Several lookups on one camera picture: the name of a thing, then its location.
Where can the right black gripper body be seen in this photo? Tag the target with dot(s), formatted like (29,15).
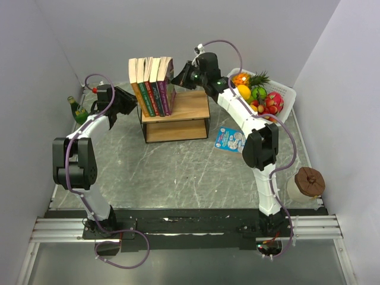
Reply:
(197,79)

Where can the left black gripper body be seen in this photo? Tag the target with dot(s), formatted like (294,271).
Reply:
(114,106)

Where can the purple 117-Storey Treehouse book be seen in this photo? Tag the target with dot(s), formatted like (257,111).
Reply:
(164,80)

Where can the red 13-Storey Treehouse book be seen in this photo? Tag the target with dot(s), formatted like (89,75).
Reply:
(147,71)

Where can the orange Treehouse book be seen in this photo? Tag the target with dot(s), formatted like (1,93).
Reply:
(132,73)

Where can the green 104-Storey Treehouse book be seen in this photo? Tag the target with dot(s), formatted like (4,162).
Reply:
(141,84)

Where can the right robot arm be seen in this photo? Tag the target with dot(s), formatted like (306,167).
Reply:
(261,146)

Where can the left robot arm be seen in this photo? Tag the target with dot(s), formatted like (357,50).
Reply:
(74,162)

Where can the green glass bottle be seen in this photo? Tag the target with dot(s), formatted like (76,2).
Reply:
(79,113)

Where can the orange mango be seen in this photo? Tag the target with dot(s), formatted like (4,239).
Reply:
(244,91)

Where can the small pineapple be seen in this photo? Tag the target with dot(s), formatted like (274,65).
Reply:
(251,80)

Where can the green apple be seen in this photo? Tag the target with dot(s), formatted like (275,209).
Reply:
(259,93)

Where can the blue cartoon book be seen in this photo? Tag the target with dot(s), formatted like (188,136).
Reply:
(230,140)

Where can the red lychee cluster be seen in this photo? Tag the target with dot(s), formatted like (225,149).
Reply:
(262,110)

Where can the pink dragon fruit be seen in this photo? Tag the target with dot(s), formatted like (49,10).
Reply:
(274,103)

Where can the white plastic fruit basket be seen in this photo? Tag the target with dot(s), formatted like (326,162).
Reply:
(288,94)

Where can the brown round object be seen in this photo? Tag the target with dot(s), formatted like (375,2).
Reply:
(305,185)

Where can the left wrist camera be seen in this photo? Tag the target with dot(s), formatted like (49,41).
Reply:
(101,87)

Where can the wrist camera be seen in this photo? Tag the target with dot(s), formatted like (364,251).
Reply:
(199,50)
(101,87)

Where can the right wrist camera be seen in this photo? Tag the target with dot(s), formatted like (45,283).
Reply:
(199,50)

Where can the wood and wire shelf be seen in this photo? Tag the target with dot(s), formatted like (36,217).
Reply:
(190,120)

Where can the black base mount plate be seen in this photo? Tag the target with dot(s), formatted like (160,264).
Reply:
(139,229)

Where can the aluminium rail frame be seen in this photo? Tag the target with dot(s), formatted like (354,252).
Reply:
(57,254)

